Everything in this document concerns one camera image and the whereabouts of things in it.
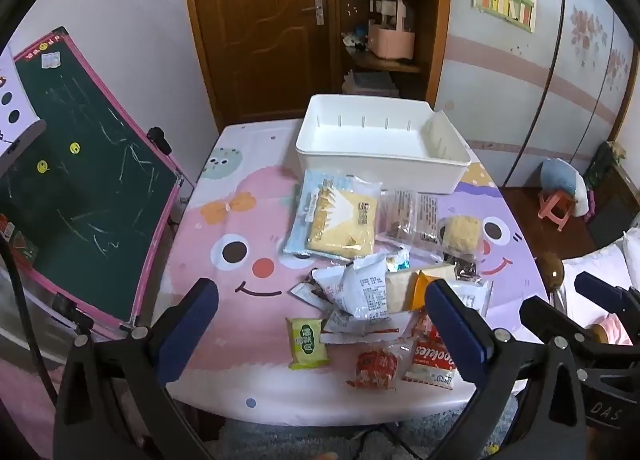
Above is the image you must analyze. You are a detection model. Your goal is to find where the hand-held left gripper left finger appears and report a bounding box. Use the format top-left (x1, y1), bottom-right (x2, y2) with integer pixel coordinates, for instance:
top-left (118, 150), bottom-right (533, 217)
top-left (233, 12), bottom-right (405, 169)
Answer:
top-left (52, 279), bottom-right (219, 460)

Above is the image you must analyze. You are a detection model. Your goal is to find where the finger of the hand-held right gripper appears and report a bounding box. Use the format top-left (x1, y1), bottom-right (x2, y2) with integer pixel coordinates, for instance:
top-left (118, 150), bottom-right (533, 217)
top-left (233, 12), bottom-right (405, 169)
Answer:
top-left (520, 295), bottom-right (640, 371)
top-left (575, 271), bottom-right (640, 341)

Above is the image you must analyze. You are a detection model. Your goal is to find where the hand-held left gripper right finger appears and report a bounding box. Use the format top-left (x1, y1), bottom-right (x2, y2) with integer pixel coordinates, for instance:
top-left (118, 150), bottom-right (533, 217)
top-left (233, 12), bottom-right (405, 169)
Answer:
top-left (425, 279), bottom-right (586, 460)

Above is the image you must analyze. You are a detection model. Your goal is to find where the red striped snack packet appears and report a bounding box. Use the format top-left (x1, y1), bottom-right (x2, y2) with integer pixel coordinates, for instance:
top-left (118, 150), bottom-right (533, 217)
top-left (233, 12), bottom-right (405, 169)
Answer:
top-left (407, 311), bottom-right (432, 341)

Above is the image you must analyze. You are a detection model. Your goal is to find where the orange snack packet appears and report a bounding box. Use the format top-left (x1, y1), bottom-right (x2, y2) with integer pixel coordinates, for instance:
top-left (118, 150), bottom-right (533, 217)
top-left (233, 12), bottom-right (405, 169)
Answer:
top-left (411, 264), bottom-right (457, 312)

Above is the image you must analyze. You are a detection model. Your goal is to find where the red white cookie packet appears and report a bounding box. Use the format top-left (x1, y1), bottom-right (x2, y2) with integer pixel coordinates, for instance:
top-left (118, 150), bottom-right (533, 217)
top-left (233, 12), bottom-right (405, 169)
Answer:
top-left (403, 335), bottom-right (459, 391)

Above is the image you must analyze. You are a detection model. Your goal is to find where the dark brownie packet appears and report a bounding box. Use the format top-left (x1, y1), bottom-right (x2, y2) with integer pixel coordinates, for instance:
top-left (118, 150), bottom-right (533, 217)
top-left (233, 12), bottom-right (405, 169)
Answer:
top-left (444, 253), bottom-right (484, 287)

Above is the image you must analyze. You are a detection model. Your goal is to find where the beige bread packet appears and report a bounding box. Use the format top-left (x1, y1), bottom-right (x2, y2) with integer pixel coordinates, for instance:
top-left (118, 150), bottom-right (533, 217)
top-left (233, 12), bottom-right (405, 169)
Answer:
top-left (385, 267), bottom-right (420, 314)

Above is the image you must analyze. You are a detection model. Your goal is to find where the small blue green packet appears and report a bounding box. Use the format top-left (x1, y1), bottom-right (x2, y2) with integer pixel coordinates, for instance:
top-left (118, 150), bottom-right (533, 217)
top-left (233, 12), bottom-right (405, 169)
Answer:
top-left (384, 249), bottom-right (412, 274)

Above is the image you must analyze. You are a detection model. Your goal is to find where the long white snack packet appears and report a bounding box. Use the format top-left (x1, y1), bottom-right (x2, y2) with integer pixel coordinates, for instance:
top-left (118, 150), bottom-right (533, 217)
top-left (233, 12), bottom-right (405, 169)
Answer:
top-left (320, 310), bottom-right (417, 347)

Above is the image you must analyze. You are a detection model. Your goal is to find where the round yellow cake packet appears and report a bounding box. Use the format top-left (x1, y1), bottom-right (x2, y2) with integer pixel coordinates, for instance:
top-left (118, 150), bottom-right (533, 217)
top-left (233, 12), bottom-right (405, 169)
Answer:
top-left (437, 215), bottom-right (484, 262)

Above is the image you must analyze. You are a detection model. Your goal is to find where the clear brown cookie packet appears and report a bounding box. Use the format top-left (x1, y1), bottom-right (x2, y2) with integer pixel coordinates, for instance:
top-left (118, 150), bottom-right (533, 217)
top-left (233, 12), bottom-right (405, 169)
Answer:
top-left (375, 189), bottom-right (442, 255)

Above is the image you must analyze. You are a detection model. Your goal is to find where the green snack packet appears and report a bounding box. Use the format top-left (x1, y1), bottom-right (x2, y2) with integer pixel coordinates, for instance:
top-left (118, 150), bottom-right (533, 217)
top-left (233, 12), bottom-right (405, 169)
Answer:
top-left (285, 316), bottom-right (332, 371)

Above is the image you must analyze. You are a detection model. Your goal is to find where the brown white snack packet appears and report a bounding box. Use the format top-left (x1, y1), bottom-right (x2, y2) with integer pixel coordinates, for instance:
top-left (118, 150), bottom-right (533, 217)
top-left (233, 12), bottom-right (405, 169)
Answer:
top-left (291, 274), bottom-right (342, 312)

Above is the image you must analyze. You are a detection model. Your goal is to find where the large yellow cake packet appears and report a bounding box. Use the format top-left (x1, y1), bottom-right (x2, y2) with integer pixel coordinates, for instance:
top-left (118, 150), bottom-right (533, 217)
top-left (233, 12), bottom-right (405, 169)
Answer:
top-left (284, 169), bottom-right (383, 261)

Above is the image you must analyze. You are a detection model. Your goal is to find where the white plastic bin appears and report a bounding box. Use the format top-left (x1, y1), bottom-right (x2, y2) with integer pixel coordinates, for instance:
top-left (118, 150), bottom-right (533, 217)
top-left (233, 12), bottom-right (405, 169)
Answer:
top-left (295, 94), bottom-right (472, 195)

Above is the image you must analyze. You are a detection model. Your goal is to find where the white pillow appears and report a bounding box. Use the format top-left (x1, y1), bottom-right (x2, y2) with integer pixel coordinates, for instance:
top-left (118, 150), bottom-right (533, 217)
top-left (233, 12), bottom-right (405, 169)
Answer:
top-left (557, 227), bottom-right (640, 321)

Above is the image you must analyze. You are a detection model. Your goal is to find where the pink blanket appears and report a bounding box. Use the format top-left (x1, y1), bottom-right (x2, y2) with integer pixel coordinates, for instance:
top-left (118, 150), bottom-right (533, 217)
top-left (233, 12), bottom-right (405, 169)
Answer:
top-left (597, 313), bottom-right (636, 347)

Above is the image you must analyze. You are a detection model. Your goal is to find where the brown wooden knob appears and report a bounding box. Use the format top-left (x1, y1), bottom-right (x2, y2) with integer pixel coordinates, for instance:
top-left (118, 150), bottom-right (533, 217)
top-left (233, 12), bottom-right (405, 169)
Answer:
top-left (540, 253), bottom-right (566, 292)

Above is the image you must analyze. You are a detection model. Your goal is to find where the dark cabinet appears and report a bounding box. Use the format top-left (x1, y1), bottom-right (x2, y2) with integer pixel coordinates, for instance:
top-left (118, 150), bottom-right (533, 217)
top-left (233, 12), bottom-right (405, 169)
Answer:
top-left (582, 140), bottom-right (640, 246)

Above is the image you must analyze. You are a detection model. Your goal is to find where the pink plastic stool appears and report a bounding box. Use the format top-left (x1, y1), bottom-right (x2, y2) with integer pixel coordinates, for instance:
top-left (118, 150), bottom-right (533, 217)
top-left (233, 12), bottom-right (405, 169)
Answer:
top-left (537, 190), bottom-right (574, 232)

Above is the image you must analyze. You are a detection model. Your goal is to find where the cartoon printed tablecloth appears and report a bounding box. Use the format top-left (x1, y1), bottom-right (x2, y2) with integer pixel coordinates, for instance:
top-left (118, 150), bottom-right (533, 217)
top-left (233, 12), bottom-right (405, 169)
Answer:
top-left (165, 119), bottom-right (551, 425)

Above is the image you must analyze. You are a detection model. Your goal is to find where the small pink stool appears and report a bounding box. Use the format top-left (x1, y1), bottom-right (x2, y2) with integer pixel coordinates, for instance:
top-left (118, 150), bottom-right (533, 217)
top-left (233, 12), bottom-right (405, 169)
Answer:
top-left (540, 157), bottom-right (592, 217)

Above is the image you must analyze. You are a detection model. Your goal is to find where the pink framed chalkboard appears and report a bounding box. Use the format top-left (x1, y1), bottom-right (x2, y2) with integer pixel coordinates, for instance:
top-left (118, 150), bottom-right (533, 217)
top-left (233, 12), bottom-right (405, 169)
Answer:
top-left (0, 26), bottom-right (197, 341)

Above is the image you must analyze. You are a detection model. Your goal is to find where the black clamp knob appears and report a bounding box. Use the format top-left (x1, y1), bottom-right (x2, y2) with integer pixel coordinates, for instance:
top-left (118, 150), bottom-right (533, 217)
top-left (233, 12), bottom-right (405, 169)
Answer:
top-left (146, 126), bottom-right (174, 154)

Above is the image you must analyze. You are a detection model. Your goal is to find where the floral sliding wardrobe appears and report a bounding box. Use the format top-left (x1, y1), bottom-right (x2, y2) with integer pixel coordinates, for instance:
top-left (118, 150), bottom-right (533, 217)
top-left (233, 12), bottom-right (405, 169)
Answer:
top-left (432, 0), bottom-right (640, 191)

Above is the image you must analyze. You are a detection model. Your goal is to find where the white board with black dots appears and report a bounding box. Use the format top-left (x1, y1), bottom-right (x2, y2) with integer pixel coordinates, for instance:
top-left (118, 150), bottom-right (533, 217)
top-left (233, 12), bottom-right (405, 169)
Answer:
top-left (0, 45), bottom-right (42, 157)

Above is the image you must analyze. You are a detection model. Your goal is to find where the wooden corner shelf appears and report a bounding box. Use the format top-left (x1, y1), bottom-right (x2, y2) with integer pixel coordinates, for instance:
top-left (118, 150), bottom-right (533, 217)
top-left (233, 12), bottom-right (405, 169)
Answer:
top-left (327, 0), bottom-right (453, 108)

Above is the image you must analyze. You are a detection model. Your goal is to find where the pink basket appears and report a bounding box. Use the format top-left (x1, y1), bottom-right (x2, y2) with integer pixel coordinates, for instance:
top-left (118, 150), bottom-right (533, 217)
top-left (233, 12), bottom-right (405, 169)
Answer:
top-left (367, 23), bottom-right (417, 61)

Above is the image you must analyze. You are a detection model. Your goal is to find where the wooden door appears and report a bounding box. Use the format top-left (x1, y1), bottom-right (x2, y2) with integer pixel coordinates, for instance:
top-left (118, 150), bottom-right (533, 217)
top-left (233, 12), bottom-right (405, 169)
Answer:
top-left (181, 0), bottom-right (333, 133)

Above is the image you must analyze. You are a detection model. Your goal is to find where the black cable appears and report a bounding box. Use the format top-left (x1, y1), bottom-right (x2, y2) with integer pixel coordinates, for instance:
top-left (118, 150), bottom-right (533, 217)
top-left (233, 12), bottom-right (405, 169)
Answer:
top-left (0, 235), bottom-right (59, 407)

